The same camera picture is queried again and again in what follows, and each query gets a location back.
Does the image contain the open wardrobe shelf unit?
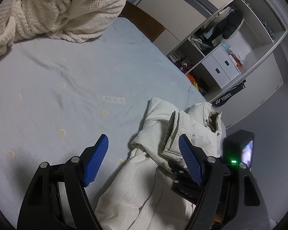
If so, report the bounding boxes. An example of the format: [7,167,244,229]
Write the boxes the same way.
[171,0,288,105]

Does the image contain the black Yonex racket bag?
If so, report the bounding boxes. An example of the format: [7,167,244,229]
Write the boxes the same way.
[212,80,246,108]

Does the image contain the brown wooden headboard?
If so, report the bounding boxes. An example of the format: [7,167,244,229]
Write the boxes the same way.
[119,1,165,42]

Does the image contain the orange yellow toy blocks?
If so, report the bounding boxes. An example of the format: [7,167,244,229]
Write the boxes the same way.
[186,73,199,90]

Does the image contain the white drawer cabinet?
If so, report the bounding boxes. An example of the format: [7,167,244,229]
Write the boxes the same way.
[202,46,240,89]

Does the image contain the white hooded puffer jacket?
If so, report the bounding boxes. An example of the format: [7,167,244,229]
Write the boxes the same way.
[95,98,223,229]

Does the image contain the cream knitted blanket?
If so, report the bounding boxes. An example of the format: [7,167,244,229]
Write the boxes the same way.
[0,0,126,56]

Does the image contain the light blue bed sheet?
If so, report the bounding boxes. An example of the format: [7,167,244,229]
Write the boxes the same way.
[0,18,205,227]

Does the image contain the beige wardrobe sliding door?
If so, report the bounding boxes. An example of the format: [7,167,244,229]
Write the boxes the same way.
[137,0,233,56]

